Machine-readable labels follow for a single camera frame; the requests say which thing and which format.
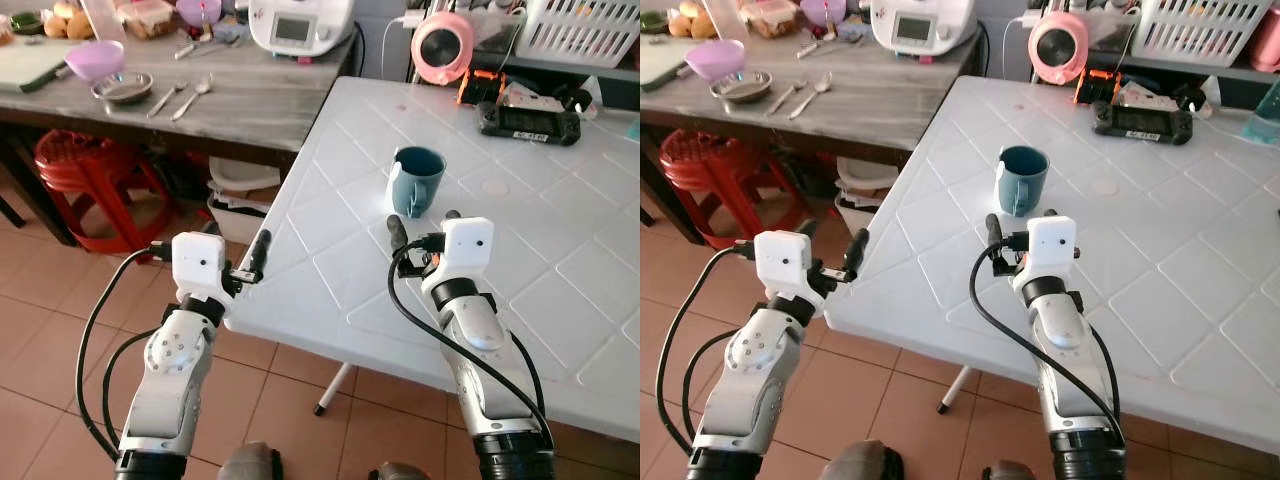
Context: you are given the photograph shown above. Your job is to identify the blue ceramic mug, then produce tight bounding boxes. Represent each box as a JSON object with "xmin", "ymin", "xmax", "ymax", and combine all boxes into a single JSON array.
[
  {"xmin": 994, "ymin": 144, "xmax": 1052, "ymax": 219},
  {"xmin": 387, "ymin": 145, "xmax": 448, "ymax": 220}
]

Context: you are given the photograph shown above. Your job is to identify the white plastic bin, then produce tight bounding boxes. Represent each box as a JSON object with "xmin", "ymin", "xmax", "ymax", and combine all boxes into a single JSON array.
[
  {"xmin": 834, "ymin": 157, "xmax": 902, "ymax": 239},
  {"xmin": 206, "ymin": 157, "xmax": 284, "ymax": 247}
]

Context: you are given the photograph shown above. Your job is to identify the white plastic table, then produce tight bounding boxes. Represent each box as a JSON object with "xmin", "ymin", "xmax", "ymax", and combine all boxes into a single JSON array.
[
  {"xmin": 826, "ymin": 75, "xmax": 1280, "ymax": 456},
  {"xmin": 222, "ymin": 76, "xmax": 641, "ymax": 443}
]

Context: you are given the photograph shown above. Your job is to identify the red plastic stool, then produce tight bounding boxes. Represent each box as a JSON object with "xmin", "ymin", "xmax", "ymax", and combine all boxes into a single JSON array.
[
  {"xmin": 34, "ymin": 129, "xmax": 183, "ymax": 253},
  {"xmin": 657, "ymin": 129, "xmax": 803, "ymax": 253}
]

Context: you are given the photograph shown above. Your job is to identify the black handheld controller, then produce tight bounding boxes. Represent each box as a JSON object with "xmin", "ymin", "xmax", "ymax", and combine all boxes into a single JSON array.
[
  {"xmin": 1089, "ymin": 99, "xmax": 1197, "ymax": 147},
  {"xmin": 475, "ymin": 99, "xmax": 582, "ymax": 147}
]

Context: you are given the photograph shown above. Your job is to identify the orange black device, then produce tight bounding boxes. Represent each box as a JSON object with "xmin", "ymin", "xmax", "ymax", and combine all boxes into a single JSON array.
[
  {"xmin": 457, "ymin": 69, "xmax": 502, "ymax": 107},
  {"xmin": 1074, "ymin": 69, "xmax": 1117, "ymax": 107}
]

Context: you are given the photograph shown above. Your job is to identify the metal fork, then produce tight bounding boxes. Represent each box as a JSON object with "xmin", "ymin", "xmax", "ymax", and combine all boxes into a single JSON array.
[
  {"xmin": 764, "ymin": 79, "xmax": 807, "ymax": 117},
  {"xmin": 147, "ymin": 81, "xmax": 189, "ymax": 120}
]

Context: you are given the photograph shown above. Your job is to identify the grey wooden table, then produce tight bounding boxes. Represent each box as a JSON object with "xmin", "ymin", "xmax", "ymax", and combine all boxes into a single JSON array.
[
  {"xmin": 640, "ymin": 28, "xmax": 983, "ymax": 251},
  {"xmin": 0, "ymin": 28, "xmax": 361, "ymax": 251}
]

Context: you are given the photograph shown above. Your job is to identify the metal spoon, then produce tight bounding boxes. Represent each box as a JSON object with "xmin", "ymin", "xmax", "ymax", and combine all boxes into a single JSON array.
[
  {"xmin": 787, "ymin": 71, "xmax": 834, "ymax": 122},
  {"xmin": 169, "ymin": 77, "xmax": 214, "ymax": 124}
]

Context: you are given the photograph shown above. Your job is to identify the metal dish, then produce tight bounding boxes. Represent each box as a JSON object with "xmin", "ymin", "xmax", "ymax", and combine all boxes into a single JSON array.
[
  {"xmin": 91, "ymin": 71, "xmax": 155, "ymax": 106},
  {"xmin": 709, "ymin": 69, "xmax": 774, "ymax": 106}
]

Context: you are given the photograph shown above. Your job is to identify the pink round appliance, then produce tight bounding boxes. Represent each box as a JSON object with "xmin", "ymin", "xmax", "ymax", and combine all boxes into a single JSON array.
[
  {"xmin": 1027, "ymin": 11, "xmax": 1092, "ymax": 87},
  {"xmin": 410, "ymin": 11, "xmax": 477, "ymax": 87}
]

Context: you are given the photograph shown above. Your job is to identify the black white gadget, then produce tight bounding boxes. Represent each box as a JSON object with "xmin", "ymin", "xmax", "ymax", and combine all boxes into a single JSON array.
[
  {"xmin": 1115, "ymin": 80, "xmax": 1209, "ymax": 116},
  {"xmin": 499, "ymin": 81, "xmax": 597, "ymax": 117}
]

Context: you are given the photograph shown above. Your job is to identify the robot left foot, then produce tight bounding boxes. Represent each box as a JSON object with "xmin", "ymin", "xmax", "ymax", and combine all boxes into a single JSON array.
[
  {"xmin": 217, "ymin": 442, "xmax": 284, "ymax": 480},
  {"xmin": 819, "ymin": 439, "xmax": 907, "ymax": 480}
]

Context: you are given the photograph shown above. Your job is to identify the purple plastic bowl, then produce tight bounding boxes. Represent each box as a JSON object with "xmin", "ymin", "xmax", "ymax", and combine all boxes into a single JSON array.
[
  {"xmin": 684, "ymin": 39, "xmax": 747, "ymax": 84},
  {"xmin": 64, "ymin": 39, "xmax": 127, "ymax": 84}
]

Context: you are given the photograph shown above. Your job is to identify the clear food container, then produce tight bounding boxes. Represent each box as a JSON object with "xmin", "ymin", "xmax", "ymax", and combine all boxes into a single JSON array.
[
  {"xmin": 740, "ymin": 0, "xmax": 799, "ymax": 40},
  {"xmin": 117, "ymin": 0, "xmax": 177, "ymax": 40}
]

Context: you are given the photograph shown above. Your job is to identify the purple plastic cup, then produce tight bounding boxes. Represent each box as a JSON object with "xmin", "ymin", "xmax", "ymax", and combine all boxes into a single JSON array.
[
  {"xmin": 176, "ymin": 0, "xmax": 224, "ymax": 30},
  {"xmin": 800, "ymin": 0, "xmax": 848, "ymax": 30}
]

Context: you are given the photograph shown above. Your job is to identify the white kitchen machine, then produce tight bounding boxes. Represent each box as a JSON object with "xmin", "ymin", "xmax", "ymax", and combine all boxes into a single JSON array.
[
  {"xmin": 247, "ymin": 0, "xmax": 357, "ymax": 59},
  {"xmin": 869, "ymin": 0, "xmax": 977, "ymax": 59}
]

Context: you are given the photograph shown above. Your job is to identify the green white cutting board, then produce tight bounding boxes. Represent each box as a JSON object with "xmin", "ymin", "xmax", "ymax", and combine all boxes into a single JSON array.
[
  {"xmin": 640, "ymin": 38, "xmax": 701, "ymax": 93},
  {"xmin": 0, "ymin": 38, "xmax": 83, "ymax": 95}
]

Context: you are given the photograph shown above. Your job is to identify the white plastic basket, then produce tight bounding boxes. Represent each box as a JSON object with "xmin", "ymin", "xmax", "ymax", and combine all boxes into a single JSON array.
[
  {"xmin": 1133, "ymin": 0, "xmax": 1278, "ymax": 67},
  {"xmin": 518, "ymin": 0, "xmax": 641, "ymax": 67}
]

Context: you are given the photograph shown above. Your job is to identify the teal plastic bottle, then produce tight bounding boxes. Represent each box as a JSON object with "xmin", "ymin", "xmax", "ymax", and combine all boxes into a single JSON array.
[{"xmin": 1242, "ymin": 84, "xmax": 1280, "ymax": 147}]

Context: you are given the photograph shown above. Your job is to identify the brown bread bun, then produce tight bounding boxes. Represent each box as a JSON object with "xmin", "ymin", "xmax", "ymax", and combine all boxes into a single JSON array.
[
  {"xmin": 667, "ymin": 2, "xmax": 717, "ymax": 40},
  {"xmin": 44, "ymin": 3, "xmax": 97, "ymax": 41}
]

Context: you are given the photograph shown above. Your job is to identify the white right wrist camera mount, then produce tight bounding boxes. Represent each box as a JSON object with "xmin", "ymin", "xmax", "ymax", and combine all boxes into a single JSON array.
[
  {"xmin": 1023, "ymin": 214, "xmax": 1080, "ymax": 289},
  {"xmin": 433, "ymin": 216, "xmax": 497, "ymax": 292}
]

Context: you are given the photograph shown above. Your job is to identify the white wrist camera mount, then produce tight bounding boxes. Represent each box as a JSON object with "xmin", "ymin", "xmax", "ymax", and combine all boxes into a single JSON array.
[
  {"xmin": 752, "ymin": 229, "xmax": 815, "ymax": 303},
  {"xmin": 1023, "ymin": 214, "xmax": 1080, "ymax": 289},
  {"xmin": 433, "ymin": 216, "xmax": 497, "ymax": 292},
  {"xmin": 171, "ymin": 231, "xmax": 231, "ymax": 303}
]

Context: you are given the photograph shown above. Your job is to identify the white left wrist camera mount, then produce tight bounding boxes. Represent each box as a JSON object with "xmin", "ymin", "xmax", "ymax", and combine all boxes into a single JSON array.
[
  {"xmin": 752, "ymin": 229, "xmax": 815, "ymax": 303},
  {"xmin": 171, "ymin": 231, "xmax": 231, "ymax": 303}
]

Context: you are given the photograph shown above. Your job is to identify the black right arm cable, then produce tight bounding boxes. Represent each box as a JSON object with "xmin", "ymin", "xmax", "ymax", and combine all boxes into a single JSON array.
[
  {"xmin": 968, "ymin": 238, "xmax": 1127, "ymax": 446},
  {"xmin": 387, "ymin": 238, "xmax": 553, "ymax": 446}
]

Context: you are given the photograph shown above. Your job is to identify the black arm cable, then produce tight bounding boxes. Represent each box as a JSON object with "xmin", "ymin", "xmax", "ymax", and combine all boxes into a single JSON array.
[
  {"xmin": 968, "ymin": 238, "xmax": 1127, "ymax": 446},
  {"xmin": 74, "ymin": 243, "xmax": 177, "ymax": 463},
  {"xmin": 655, "ymin": 243, "xmax": 758, "ymax": 461},
  {"xmin": 387, "ymin": 238, "xmax": 553, "ymax": 446}
]

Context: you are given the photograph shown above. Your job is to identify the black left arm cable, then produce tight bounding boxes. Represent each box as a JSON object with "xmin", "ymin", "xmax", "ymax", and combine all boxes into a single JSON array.
[
  {"xmin": 655, "ymin": 243, "xmax": 758, "ymax": 461},
  {"xmin": 74, "ymin": 243, "xmax": 177, "ymax": 463}
]

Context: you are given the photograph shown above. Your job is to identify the white charger cable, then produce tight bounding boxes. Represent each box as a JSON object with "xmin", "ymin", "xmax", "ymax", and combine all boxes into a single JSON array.
[
  {"xmin": 998, "ymin": 10, "xmax": 1043, "ymax": 83},
  {"xmin": 379, "ymin": 12, "xmax": 427, "ymax": 83}
]

